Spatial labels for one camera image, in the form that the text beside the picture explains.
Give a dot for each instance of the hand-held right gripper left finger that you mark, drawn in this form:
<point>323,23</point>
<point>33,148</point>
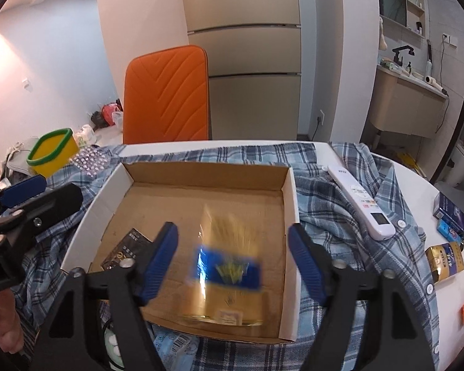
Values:
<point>160,262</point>

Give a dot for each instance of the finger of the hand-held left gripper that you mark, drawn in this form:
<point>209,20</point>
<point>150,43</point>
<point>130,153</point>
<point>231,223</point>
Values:
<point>23,193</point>
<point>50,206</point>

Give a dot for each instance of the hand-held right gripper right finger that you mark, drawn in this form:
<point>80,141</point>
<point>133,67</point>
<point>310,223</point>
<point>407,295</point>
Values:
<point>305,262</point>

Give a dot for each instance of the black packet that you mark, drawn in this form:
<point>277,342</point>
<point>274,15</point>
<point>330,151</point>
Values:
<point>120,251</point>

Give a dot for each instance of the gold and blue packet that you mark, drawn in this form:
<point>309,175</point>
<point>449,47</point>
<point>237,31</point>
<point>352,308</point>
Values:
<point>224,301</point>

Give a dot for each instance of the shallow cardboard box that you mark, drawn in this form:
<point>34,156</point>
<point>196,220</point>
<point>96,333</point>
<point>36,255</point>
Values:
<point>216,201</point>

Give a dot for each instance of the person's left hand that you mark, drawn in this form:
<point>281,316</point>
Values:
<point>7,317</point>

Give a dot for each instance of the white cloth heap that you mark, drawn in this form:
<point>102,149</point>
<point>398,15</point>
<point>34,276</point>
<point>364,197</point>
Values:
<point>19,154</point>

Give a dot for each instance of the yellow container with green rim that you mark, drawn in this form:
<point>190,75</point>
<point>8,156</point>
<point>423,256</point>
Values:
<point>54,160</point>

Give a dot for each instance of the silver pill blister pack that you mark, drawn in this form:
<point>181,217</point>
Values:
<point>89,164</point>

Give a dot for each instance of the blue plaid shirt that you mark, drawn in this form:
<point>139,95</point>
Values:
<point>332,208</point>

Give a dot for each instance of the white and green bag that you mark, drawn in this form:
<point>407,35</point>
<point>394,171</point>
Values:
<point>85,135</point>

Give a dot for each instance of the white remote control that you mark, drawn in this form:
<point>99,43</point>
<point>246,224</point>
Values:
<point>355,197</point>

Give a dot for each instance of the white rounded item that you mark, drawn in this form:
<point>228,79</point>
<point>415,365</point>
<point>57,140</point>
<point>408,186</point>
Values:
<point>112,347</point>

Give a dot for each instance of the dark bag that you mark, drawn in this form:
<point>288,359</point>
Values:
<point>97,120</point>

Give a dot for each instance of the white plastic bag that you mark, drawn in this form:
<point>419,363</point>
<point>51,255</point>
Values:
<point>118,120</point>

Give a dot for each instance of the red plastic bag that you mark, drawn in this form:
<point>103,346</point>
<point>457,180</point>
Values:
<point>109,113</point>

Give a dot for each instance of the gold cigarette pack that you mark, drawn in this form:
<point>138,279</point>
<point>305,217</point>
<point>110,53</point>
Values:
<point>444,262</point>

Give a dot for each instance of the yellow floor item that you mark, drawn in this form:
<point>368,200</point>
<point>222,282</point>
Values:
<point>410,162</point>

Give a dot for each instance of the small light blue box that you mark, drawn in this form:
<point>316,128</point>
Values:
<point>448,232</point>

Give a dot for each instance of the dark blue cigarette box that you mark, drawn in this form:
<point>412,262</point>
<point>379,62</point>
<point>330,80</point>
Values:
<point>450,208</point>

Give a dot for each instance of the orange chair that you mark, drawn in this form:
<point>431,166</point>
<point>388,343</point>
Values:
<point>162,96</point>

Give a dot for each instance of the white trash bin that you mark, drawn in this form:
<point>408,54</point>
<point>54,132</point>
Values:
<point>458,166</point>

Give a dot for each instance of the beige vanity cabinet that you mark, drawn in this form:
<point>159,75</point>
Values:
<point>402,104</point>

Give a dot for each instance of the white hair dryer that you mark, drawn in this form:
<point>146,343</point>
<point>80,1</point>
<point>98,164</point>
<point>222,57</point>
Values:
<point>435,84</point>

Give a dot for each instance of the beige refrigerator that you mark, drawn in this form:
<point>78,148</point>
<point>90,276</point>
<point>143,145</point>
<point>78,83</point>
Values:
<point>247,46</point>

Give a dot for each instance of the black faucet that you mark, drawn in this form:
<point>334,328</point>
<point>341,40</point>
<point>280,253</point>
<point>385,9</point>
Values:
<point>399,52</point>

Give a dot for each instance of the beige hanging towel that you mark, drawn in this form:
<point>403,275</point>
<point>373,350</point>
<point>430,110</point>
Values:
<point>382,34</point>

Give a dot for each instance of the black hair straightener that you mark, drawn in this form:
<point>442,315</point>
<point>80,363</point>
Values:
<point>429,54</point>

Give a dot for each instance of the mirror cabinet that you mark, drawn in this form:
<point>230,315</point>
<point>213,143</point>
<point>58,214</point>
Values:
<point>392,0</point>

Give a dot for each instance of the white light switch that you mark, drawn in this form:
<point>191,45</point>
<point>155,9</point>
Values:
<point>27,85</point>

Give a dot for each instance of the wall outlet with plug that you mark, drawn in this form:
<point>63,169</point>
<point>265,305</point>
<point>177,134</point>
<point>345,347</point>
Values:
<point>321,117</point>

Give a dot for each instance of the white wall socket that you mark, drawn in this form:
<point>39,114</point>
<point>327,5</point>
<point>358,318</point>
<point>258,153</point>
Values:
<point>450,40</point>

